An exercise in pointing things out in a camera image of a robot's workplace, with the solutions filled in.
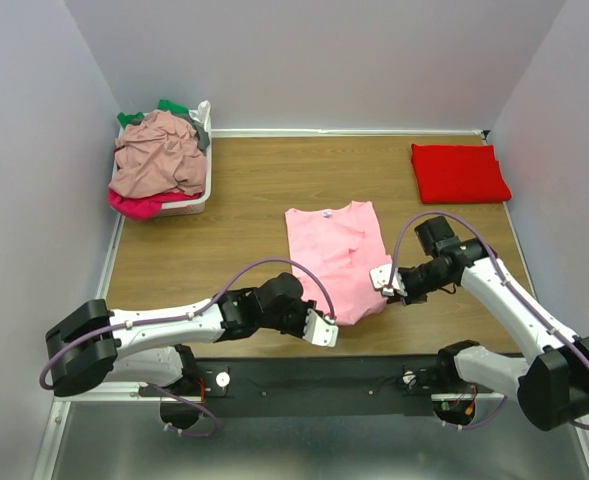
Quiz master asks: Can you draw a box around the light pink t shirt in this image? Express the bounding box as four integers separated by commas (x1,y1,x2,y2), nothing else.
285,201,391,326

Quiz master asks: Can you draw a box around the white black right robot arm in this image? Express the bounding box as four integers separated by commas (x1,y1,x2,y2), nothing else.
385,211,589,431

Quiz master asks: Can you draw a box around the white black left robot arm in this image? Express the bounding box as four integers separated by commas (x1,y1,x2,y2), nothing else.
40,272,337,397

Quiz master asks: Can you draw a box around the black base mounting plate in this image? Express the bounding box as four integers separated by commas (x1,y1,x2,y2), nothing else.
139,355,484,432

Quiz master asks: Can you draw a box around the folded red t shirt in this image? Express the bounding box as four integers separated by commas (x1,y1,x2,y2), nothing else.
411,144,512,205

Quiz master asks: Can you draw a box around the magenta t shirt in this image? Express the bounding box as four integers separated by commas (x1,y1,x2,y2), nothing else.
108,190,188,221

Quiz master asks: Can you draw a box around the grey t shirt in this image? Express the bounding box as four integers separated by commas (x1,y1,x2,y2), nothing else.
187,114,210,152

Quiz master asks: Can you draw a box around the dusty pink t shirt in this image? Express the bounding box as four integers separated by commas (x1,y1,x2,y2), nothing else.
109,110,208,199

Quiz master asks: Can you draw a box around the green t shirt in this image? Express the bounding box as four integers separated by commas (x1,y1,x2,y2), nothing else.
117,99,189,129

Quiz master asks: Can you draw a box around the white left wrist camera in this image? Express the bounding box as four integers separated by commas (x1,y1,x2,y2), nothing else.
303,309,339,348

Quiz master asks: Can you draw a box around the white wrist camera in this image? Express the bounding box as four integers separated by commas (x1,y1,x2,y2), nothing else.
369,263,407,298
303,309,339,348

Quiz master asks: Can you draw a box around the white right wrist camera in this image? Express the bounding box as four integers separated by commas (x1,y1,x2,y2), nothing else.
369,263,407,298

